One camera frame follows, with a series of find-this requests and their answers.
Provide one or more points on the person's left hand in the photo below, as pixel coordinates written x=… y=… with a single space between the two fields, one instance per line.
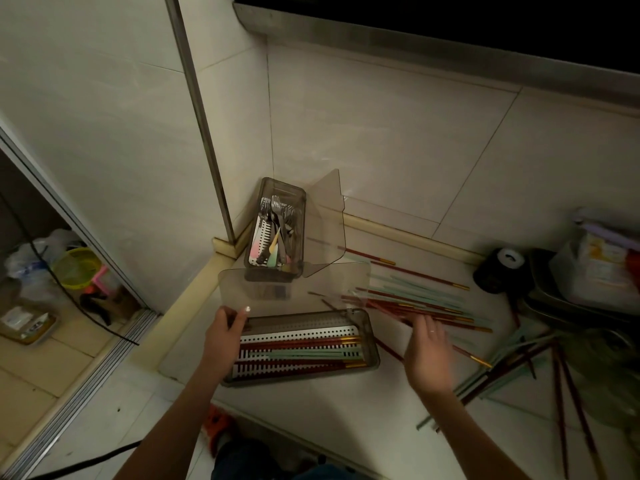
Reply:
x=222 y=344

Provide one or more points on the person's right hand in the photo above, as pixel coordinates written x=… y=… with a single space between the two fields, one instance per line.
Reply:
x=427 y=362

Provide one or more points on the person's right thumb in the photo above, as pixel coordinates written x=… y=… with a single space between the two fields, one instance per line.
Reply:
x=408 y=352

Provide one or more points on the person's left thumb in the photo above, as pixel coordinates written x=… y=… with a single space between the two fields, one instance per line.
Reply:
x=241 y=319

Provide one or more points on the clear chopstick box lid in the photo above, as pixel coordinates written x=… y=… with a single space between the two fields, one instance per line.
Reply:
x=295 y=287

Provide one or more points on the person's left forearm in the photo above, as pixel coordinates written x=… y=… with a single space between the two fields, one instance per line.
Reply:
x=170 y=429

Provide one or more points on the person's right forearm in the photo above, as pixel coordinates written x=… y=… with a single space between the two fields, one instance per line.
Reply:
x=470 y=434

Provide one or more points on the scattered pile of loose chopsticks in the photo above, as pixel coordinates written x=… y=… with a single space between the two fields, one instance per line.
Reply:
x=415 y=299

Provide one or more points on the grey chopstick box with strainer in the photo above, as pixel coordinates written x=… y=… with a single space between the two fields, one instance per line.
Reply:
x=300 y=327

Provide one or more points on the grey cutlery box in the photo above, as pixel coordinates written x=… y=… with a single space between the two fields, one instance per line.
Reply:
x=260 y=259

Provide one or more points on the neat row of chopsticks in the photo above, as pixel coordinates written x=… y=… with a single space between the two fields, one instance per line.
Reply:
x=300 y=354

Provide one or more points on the bundle of forks and spoons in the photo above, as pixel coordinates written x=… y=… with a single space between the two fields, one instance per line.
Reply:
x=278 y=219

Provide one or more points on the orange slipper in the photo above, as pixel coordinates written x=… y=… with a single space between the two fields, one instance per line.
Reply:
x=218 y=428

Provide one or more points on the crossed heap of long chopsticks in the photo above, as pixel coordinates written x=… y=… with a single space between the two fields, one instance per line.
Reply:
x=520 y=364

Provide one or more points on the black round object white face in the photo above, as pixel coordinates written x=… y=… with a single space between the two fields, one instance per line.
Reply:
x=502 y=270

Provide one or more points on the clear cutlery box lid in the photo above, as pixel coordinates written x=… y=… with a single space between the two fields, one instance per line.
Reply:
x=325 y=219

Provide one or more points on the black object on floor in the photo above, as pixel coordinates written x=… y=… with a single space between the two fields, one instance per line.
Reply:
x=100 y=307

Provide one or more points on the person's dark trousers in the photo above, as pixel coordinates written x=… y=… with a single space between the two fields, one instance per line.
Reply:
x=260 y=462

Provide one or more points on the stack of metal trays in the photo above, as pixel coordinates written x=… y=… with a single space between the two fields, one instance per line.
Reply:
x=545 y=299

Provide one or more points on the pink plastic object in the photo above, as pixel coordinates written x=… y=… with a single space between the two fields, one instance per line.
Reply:
x=100 y=278

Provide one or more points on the yellow-green strainer basket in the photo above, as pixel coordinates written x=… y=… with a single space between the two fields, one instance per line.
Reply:
x=76 y=268

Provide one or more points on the green glass bowl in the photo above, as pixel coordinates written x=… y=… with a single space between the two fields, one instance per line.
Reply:
x=605 y=379

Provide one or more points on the white plastic bag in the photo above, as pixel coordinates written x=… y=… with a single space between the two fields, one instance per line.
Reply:
x=595 y=274

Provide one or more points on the metal corner strip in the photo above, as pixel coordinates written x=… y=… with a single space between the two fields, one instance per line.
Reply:
x=200 y=114

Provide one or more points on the small cardboard tray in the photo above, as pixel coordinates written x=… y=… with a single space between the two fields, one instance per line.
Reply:
x=25 y=323

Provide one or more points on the crumpled clear plastic bag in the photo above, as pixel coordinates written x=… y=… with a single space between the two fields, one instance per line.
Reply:
x=27 y=267

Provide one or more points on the metal sliding door rail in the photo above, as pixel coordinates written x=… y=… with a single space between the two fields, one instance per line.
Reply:
x=75 y=394

